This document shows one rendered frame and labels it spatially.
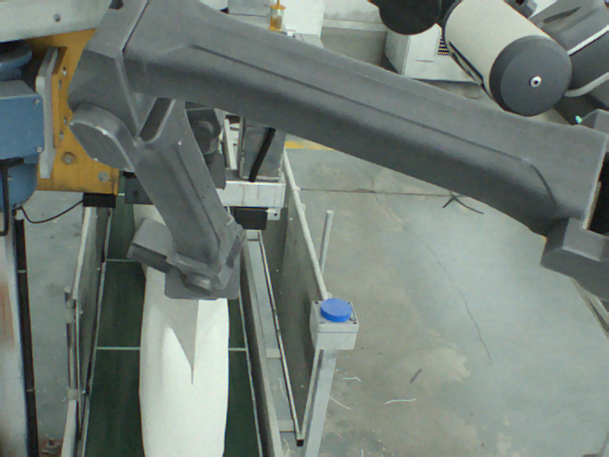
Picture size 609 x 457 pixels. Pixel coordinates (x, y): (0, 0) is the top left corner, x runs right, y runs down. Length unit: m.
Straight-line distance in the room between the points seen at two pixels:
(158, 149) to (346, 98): 0.20
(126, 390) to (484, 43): 1.48
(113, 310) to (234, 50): 1.81
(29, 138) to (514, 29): 0.72
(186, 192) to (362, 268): 2.58
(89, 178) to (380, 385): 1.51
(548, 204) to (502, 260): 3.08
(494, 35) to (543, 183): 0.25
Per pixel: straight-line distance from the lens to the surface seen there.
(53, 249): 3.26
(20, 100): 1.17
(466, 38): 0.77
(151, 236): 0.99
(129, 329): 2.22
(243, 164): 1.47
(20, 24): 1.20
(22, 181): 1.31
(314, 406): 1.69
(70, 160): 1.46
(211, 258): 0.88
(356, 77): 0.51
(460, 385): 2.81
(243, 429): 1.95
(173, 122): 0.66
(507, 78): 0.70
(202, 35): 0.52
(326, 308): 1.54
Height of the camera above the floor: 1.74
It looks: 30 degrees down
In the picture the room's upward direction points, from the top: 8 degrees clockwise
